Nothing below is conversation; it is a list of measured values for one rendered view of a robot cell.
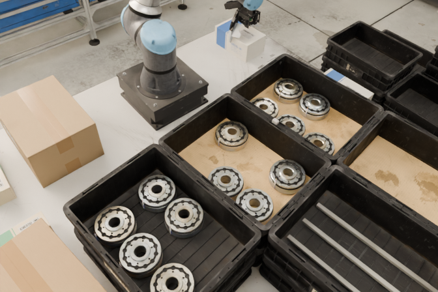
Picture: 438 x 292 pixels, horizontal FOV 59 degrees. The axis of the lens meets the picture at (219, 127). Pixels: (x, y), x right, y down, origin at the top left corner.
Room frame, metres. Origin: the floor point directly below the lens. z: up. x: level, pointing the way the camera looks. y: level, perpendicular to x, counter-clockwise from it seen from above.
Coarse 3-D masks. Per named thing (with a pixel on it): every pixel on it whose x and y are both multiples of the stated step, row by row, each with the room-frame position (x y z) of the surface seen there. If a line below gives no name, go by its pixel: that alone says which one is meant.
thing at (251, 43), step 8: (224, 24) 1.52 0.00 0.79; (216, 32) 1.50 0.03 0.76; (224, 32) 1.46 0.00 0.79; (240, 32) 1.47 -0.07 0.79; (248, 32) 1.47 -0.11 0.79; (256, 32) 1.47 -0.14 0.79; (216, 40) 1.50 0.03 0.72; (224, 40) 1.46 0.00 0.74; (232, 40) 1.43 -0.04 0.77; (240, 40) 1.40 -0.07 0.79; (248, 40) 1.41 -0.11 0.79; (256, 40) 1.41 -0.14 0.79; (264, 40) 1.45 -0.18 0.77; (224, 48) 1.46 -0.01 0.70; (232, 48) 1.43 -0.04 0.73; (240, 48) 1.40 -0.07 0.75; (248, 48) 1.37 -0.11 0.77; (256, 48) 1.41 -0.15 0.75; (240, 56) 1.39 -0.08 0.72; (248, 56) 1.38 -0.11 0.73
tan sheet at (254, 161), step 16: (192, 144) 0.78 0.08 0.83; (208, 144) 0.78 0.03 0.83; (256, 144) 0.79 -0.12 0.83; (192, 160) 0.71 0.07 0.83; (208, 160) 0.72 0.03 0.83; (224, 160) 0.72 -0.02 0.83; (240, 160) 0.72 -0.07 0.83; (256, 160) 0.73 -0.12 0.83; (272, 160) 0.73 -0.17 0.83; (208, 176) 0.66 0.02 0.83; (256, 176) 0.67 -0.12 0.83; (288, 176) 0.67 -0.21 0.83; (272, 192) 0.61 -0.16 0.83
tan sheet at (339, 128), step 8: (272, 88) 1.06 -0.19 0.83; (256, 96) 1.01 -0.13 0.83; (264, 96) 1.01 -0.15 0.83; (272, 96) 1.02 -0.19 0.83; (280, 104) 0.98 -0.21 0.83; (288, 104) 0.98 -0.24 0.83; (296, 104) 0.98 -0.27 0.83; (280, 112) 0.94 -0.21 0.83; (288, 112) 0.94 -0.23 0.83; (296, 112) 0.94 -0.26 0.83; (328, 112) 0.95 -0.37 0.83; (336, 112) 0.95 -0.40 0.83; (304, 120) 0.91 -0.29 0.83; (320, 120) 0.91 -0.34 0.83; (328, 120) 0.92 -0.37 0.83; (336, 120) 0.92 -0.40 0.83; (344, 120) 0.92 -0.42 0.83; (352, 120) 0.92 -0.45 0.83; (312, 128) 0.87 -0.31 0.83; (320, 128) 0.87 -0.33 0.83; (328, 128) 0.88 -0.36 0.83; (336, 128) 0.88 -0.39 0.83; (344, 128) 0.88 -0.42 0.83; (352, 128) 0.88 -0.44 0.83; (328, 136) 0.84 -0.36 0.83; (336, 136) 0.84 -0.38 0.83; (344, 136) 0.84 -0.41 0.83; (336, 144) 0.81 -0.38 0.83; (336, 152) 0.78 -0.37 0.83
